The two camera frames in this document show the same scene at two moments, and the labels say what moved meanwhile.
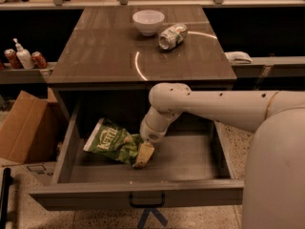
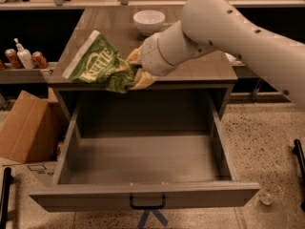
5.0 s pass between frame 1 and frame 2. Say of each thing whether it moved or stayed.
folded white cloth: stayed
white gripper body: moved
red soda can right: stayed
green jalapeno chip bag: moved
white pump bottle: stayed
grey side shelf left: stayed
